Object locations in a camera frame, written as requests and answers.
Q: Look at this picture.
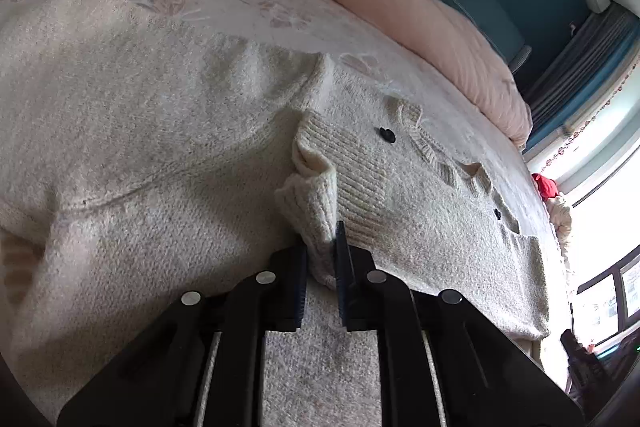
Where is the cream knit cardigan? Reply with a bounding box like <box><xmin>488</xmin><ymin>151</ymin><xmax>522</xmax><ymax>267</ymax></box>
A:
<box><xmin>1</xmin><ymin>0</ymin><xmax>549</xmax><ymax>426</ymax></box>

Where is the computer monitor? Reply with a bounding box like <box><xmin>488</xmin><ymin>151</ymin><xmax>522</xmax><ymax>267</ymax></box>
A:
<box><xmin>572</xmin><ymin>247</ymin><xmax>639</xmax><ymax>352</ymax></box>

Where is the red and white plush toy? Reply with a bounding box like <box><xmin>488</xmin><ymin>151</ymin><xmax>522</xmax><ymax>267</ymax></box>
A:
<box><xmin>532</xmin><ymin>173</ymin><xmax>572</xmax><ymax>256</ymax></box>

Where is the dark window curtain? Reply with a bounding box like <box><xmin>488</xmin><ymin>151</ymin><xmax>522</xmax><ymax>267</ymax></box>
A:
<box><xmin>523</xmin><ymin>3</ymin><xmax>639</xmax><ymax>148</ymax></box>

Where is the pink butterfly bed blanket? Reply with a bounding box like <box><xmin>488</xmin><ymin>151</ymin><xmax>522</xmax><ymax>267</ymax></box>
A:
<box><xmin>1</xmin><ymin>0</ymin><xmax>570</xmax><ymax>375</ymax></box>

